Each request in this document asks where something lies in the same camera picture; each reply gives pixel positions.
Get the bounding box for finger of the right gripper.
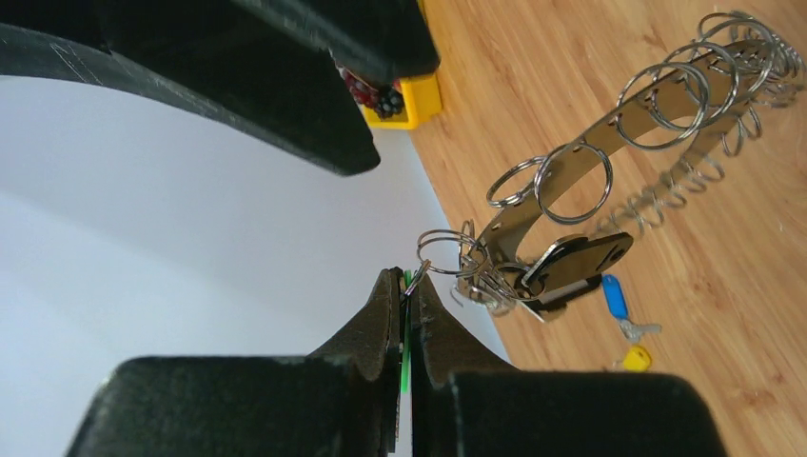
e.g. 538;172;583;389
1;1;441;176

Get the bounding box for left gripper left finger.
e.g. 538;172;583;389
67;268;404;456

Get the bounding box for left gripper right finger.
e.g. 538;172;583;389
410;279;727;456

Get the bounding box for green tag key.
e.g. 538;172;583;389
400;260;431;393

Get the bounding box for black key fob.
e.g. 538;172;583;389
516;232;634;315

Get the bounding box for red cherry bunch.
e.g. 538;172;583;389
338;67;379;109

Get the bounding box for dark grape bunch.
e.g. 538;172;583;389
373;87;405;119

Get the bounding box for yellow plastic bin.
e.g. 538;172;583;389
362;0;443;130

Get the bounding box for yellow tag key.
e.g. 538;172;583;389
612;345;653;372

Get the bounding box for blue tag key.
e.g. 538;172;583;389
601;274;661;345

